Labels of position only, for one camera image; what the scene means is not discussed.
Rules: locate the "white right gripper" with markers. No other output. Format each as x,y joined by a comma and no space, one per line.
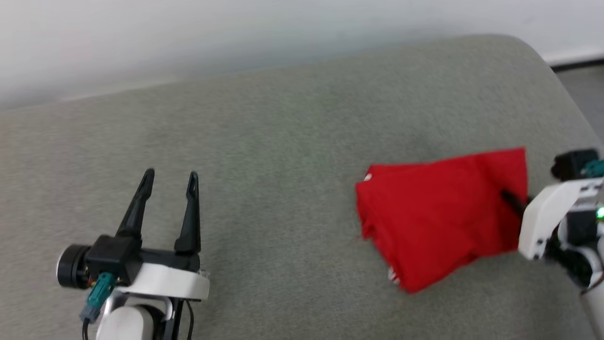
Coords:
538,226

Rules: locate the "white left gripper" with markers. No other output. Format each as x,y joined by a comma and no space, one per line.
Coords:
170,281

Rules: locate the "red and white garment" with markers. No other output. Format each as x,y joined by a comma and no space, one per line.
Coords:
439,217

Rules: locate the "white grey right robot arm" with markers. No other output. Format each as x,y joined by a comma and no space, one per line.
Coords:
585,264

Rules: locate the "black round left gripper motor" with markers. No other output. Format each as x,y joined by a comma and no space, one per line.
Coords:
71,267

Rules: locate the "grey fabric sofa seat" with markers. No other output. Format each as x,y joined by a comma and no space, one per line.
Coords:
283,165

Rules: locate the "white and black baseboard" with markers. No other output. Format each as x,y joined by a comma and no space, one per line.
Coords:
575,59

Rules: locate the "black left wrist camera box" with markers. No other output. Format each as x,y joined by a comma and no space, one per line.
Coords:
113,257

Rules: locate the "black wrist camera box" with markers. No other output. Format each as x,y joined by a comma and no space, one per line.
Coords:
573,164
113,257

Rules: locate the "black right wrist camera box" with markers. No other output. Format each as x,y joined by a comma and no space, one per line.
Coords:
573,164

